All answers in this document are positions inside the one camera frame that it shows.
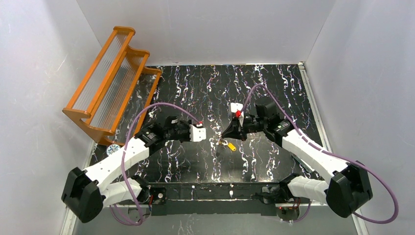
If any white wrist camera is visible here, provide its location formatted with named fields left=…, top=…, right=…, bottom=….
left=189, top=122, right=207, bottom=142
left=229, top=102, right=244, bottom=125

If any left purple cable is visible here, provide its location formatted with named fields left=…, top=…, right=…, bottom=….
left=109, top=102, right=203, bottom=227

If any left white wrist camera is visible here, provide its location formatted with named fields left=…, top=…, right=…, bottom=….
left=189, top=122, right=207, bottom=142

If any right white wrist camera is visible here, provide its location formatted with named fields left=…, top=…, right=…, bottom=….
left=229, top=102, right=244, bottom=125

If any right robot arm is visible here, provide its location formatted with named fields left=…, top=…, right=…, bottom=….
left=222, top=103, right=373, bottom=218

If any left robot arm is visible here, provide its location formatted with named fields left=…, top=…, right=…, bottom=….
left=61, top=116, right=207, bottom=223

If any purple cable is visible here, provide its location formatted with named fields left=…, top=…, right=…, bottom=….
left=109, top=102, right=203, bottom=227
left=240, top=83, right=399, bottom=224

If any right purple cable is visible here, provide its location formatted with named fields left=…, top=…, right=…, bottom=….
left=240, top=83, right=399, bottom=224

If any orange wooden rack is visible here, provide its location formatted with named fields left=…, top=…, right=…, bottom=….
left=62, top=26, right=162, bottom=146

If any yellow tagged key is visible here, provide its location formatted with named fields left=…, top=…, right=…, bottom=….
left=226, top=143, right=237, bottom=152

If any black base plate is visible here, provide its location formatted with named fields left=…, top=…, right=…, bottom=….
left=118, top=182, right=300, bottom=216

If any white keyring holder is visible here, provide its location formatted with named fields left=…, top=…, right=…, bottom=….
left=217, top=138, right=228, bottom=153

